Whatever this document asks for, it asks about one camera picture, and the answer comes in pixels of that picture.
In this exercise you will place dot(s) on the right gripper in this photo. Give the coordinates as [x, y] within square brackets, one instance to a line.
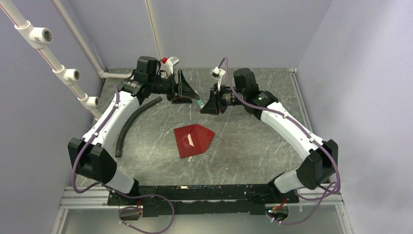
[212, 107]

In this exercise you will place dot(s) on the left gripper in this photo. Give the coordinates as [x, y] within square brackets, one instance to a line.
[184, 89]

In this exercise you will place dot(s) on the red envelope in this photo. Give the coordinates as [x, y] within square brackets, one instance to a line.
[201, 137]

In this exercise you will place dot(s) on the tan letter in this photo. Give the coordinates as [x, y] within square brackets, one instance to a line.
[190, 140]

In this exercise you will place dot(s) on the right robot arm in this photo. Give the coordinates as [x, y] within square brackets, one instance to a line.
[319, 157]

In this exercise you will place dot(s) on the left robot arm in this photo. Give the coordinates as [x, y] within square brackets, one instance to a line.
[90, 155]

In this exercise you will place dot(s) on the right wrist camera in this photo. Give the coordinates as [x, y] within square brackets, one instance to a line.
[218, 74]

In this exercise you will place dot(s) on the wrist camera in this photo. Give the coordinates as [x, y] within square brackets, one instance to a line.
[218, 74]
[167, 66]

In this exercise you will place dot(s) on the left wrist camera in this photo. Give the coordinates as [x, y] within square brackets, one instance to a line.
[167, 66]

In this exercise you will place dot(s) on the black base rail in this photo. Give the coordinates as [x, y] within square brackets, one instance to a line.
[205, 199]

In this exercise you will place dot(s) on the white pvc pipe frame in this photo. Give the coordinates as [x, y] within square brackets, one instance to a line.
[39, 37]

